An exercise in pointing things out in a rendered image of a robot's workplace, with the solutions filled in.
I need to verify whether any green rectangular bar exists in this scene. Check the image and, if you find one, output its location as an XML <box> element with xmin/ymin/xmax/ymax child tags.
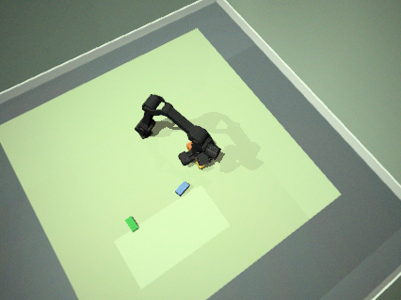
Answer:
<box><xmin>125</xmin><ymin>216</ymin><xmax>138</xmax><ymax>232</ymax></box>

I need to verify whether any yellow bar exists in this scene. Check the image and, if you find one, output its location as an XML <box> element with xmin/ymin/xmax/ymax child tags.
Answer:
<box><xmin>186</xmin><ymin>142</ymin><xmax>205</xmax><ymax>169</ymax></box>

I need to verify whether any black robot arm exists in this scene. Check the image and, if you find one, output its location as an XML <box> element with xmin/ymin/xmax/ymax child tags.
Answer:
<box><xmin>135</xmin><ymin>94</ymin><xmax>221</xmax><ymax>166</ymax></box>

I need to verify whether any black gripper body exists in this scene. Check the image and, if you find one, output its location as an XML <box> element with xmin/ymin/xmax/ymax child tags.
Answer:
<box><xmin>178</xmin><ymin>139</ymin><xmax>216</xmax><ymax>166</ymax></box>

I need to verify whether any blue rectangular block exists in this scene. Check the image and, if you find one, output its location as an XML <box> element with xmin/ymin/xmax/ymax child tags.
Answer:
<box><xmin>175</xmin><ymin>182</ymin><xmax>189</xmax><ymax>197</ymax></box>

